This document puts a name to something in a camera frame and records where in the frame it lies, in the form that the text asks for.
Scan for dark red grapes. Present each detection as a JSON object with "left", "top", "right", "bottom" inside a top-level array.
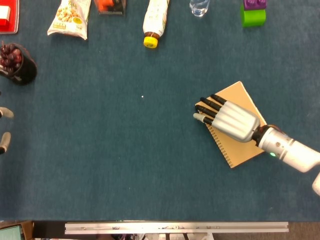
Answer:
[{"left": 0, "top": 41, "right": 23, "bottom": 73}]

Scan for green screen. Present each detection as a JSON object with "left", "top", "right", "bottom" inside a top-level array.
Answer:
[{"left": 0, "top": 224, "right": 23, "bottom": 240}]

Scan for red tray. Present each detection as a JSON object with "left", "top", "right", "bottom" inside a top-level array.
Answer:
[{"left": 0, "top": 0, "right": 20, "bottom": 35}]

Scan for purple plastic toy brick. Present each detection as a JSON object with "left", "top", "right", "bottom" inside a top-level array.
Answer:
[{"left": 242, "top": 0, "right": 268, "bottom": 11}]

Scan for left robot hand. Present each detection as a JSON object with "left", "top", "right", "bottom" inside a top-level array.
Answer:
[{"left": 0, "top": 106, "right": 15, "bottom": 155}]

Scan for aluminium rail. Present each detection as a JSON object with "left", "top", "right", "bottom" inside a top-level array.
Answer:
[{"left": 64, "top": 221, "right": 290, "bottom": 235}]

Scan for green and purple block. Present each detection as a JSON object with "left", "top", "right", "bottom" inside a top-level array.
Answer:
[{"left": 240, "top": 3, "right": 267, "bottom": 28}]

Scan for white and red block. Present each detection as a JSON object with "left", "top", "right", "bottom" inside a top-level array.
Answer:
[{"left": 0, "top": 5, "right": 12, "bottom": 26}]

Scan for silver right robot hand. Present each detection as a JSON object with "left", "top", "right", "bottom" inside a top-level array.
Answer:
[{"left": 192, "top": 94, "right": 261, "bottom": 144}]

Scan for black mesh cup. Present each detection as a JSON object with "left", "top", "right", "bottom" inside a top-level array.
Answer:
[{"left": 0, "top": 42, "right": 38, "bottom": 86}]

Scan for yellow spiral notebook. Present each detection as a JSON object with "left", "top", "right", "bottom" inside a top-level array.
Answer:
[{"left": 194, "top": 80, "right": 268, "bottom": 169}]

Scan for white bottle yellow cap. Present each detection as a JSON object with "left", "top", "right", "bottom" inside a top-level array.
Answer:
[{"left": 142, "top": 0, "right": 171, "bottom": 49}]

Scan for white snack bag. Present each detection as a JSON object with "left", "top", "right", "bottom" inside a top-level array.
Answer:
[{"left": 47, "top": 0, "right": 92, "bottom": 41}]

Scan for clear water bottle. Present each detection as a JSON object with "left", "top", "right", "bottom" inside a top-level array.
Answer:
[{"left": 189, "top": 0, "right": 211, "bottom": 18}]

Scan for clear box with red toy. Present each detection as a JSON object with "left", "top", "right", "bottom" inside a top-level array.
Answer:
[{"left": 93, "top": 0, "right": 127, "bottom": 16}]

